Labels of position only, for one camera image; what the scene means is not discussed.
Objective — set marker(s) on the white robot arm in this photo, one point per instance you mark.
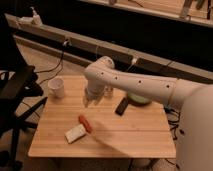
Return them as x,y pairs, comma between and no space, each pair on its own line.
193,100

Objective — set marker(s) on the white ceramic cup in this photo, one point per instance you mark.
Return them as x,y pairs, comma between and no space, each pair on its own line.
56,87

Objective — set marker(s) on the white spray bottle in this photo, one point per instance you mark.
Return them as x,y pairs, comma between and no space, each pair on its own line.
36,17

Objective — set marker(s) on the white sponge block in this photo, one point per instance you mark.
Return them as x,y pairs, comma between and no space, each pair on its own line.
75,133

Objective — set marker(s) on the long metal rail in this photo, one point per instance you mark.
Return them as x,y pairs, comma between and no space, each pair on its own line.
145,61

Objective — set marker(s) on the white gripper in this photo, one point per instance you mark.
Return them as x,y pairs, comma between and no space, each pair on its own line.
94,91

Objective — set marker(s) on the black office chair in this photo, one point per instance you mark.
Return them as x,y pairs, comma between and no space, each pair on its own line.
17,81

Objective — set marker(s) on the red pepper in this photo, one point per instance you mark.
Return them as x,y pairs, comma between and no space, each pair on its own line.
86,124

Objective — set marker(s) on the clear glass bottle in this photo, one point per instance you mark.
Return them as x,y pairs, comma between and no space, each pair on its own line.
108,92

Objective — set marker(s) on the green pan with black handle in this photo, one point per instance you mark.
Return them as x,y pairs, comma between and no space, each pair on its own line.
132,99

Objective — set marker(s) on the wooden table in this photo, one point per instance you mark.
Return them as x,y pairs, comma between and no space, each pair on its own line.
141,132

